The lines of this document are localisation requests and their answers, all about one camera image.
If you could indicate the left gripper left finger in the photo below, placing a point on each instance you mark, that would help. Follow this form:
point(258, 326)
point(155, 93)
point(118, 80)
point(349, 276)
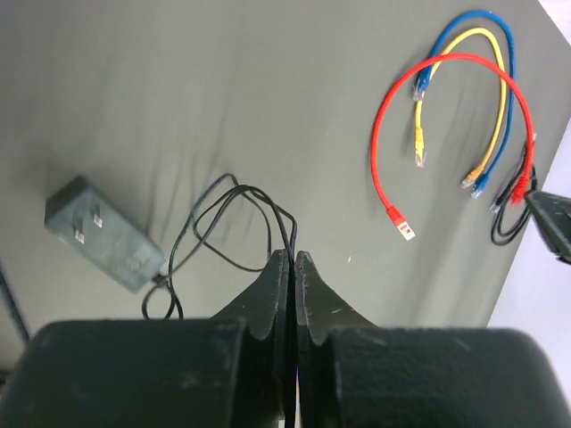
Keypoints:
point(229, 370)

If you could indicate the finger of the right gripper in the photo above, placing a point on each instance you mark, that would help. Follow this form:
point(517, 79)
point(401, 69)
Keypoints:
point(551, 213)

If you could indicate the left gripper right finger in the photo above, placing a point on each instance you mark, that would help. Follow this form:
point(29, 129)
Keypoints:
point(353, 373)

